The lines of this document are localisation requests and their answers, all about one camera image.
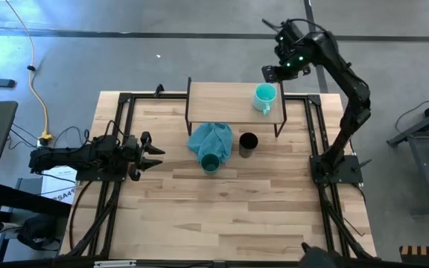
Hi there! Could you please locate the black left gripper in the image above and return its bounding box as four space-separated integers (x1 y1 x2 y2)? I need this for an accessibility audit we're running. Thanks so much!
124 130 166 182

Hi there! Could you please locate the light turquoise mug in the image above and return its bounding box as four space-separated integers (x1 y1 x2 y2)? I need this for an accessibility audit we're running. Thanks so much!
252 83 278 116

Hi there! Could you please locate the dark teal cup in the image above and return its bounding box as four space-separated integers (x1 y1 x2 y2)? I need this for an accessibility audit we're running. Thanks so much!
200 153 221 175

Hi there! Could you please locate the black cup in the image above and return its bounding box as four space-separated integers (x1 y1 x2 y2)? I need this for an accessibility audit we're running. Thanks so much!
238 132 259 159

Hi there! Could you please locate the blue cloth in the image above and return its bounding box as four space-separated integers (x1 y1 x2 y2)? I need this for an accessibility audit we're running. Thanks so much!
186 121 234 167

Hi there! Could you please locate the white printed cardboard box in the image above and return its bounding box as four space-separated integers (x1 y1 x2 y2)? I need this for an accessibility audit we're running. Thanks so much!
41 166 77 204

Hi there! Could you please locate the black bag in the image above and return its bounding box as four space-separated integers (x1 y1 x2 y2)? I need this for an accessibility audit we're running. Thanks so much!
16 214 63 251

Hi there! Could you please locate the grey metal side desk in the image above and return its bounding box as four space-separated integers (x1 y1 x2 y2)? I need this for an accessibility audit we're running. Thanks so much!
387 92 429 217

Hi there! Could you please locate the person's head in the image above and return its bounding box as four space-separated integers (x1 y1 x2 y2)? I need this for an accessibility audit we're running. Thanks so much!
298 241 346 268

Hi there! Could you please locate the striped wooden black bench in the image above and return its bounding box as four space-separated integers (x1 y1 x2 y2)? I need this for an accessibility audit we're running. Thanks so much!
399 244 429 265

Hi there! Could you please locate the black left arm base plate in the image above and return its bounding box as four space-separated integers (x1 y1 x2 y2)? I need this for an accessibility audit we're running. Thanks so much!
76 152 130 182

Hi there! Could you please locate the black aluminium table frame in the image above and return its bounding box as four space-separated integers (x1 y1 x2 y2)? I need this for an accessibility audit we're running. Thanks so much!
60 83 378 268

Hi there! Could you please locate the wooden shelf black metal frame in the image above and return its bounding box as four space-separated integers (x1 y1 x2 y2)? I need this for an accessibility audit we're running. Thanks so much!
184 77 288 138

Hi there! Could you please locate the yellow extension cable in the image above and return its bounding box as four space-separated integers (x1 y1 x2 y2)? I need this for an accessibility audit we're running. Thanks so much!
4 0 54 142

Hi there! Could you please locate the silver frame bracket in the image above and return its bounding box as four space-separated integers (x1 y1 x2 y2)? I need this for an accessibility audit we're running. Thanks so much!
94 260 137 268

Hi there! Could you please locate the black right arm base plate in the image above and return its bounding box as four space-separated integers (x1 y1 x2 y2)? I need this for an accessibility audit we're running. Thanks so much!
310 154 364 185

